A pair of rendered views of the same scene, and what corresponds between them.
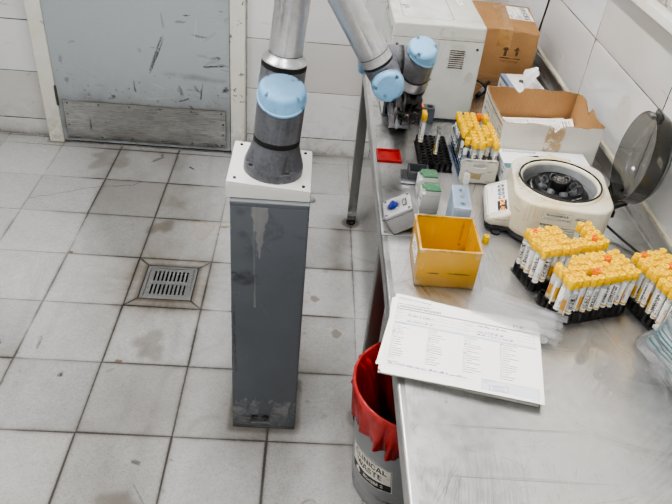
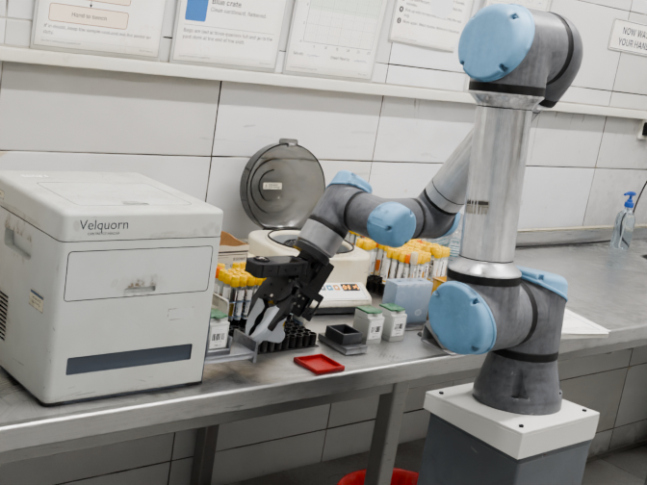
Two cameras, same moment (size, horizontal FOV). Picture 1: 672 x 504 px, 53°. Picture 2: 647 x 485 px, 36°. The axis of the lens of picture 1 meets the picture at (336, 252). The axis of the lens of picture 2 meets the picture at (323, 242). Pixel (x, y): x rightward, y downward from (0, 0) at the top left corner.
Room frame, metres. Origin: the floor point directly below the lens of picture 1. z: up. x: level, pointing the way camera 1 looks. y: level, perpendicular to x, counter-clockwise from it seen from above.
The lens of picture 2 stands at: (2.78, 1.22, 1.50)
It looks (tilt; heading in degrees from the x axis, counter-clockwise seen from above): 13 degrees down; 232
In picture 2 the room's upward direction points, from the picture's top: 9 degrees clockwise
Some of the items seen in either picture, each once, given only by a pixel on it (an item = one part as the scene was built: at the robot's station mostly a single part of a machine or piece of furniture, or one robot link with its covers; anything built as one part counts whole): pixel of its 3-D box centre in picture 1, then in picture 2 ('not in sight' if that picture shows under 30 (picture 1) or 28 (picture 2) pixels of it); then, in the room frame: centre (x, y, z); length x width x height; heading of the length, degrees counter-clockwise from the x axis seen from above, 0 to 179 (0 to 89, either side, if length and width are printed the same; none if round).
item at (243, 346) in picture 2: (397, 105); (197, 348); (1.94, -0.14, 0.92); 0.21 x 0.07 x 0.05; 4
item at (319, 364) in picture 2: (388, 155); (319, 363); (1.69, -0.12, 0.88); 0.07 x 0.07 x 0.01; 4
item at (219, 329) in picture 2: not in sight; (210, 332); (1.91, -0.15, 0.95); 0.05 x 0.04 x 0.06; 94
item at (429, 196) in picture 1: (429, 197); (390, 321); (1.44, -0.22, 0.91); 0.05 x 0.04 x 0.07; 94
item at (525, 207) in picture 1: (547, 199); (310, 268); (1.44, -0.51, 0.94); 0.30 x 0.24 x 0.12; 85
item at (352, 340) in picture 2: (417, 174); (343, 338); (1.58, -0.20, 0.89); 0.09 x 0.05 x 0.04; 92
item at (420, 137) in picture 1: (435, 139); (272, 315); (1.72, -0.25, 0.93); 0.17 x 0.09 x 0.11; 4
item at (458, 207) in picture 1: (457, 214); (405, 302); (1.35, -0.28, 0.92); 0.10 x 0.07 x 0.10; 179
